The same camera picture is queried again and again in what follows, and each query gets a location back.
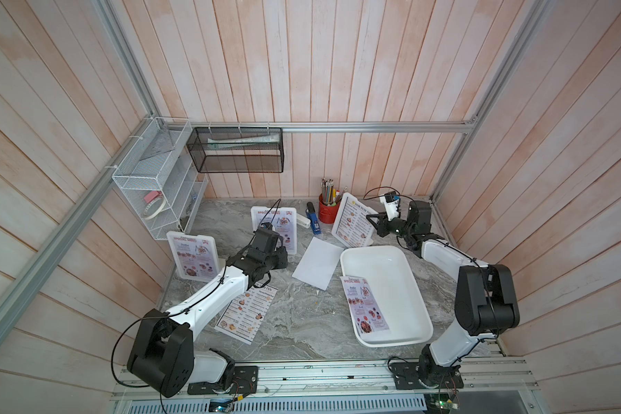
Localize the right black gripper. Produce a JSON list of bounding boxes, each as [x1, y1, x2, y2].
[[366, 211, 414, 242]]

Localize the dim sum inn menu sheet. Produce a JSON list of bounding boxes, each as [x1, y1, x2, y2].
[[215, 286, 278, 344]]

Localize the special menu sheet top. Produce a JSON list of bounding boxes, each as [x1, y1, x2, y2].
[[169, 233, 216, 281]]

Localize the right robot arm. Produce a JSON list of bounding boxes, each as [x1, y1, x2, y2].
[[367, 191, 520, 375]]

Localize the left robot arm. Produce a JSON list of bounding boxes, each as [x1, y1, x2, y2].
[[126, 223, 288, 398]]

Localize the white stapler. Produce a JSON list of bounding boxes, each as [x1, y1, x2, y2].
[[297, 214, 311, 229]]

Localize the white plastic tray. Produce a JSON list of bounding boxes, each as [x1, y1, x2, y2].
[[340, 246, 434, 348]]

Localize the blue stapler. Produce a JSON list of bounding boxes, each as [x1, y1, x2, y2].
[[305, 202, 322, 236]]

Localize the red pencil cup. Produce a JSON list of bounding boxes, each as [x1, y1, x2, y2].
[[318, 195, 340, 224]]

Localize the pencils in cup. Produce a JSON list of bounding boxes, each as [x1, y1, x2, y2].
[[320, 179, 347, 206]]

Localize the papers in black basket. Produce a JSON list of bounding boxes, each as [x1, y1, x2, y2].
[[206, 134, 280, 150]]

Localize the white tape roll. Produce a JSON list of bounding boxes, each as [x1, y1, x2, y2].
[[141, 197, 167, 221]]

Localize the pink eraser block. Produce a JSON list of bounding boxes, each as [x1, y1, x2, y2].
[[143, 191, 162, 205]]

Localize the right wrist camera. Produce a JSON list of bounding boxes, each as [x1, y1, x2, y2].
[[379, 191, 400, 222]]

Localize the black mesh wall basket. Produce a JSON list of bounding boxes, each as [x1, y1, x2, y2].
[[186, 127, 285, 174]]

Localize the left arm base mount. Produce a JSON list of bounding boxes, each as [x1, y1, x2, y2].
[[187, 348, 259, 398]]

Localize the white wire wall shelf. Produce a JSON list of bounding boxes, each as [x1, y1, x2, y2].
[[112, 117, 207, 242]]

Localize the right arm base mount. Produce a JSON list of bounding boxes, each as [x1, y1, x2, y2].
[[386, 345, 464, 390]]

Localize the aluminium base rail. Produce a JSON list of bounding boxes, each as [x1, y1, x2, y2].
[[111, 359, 539, 403]]

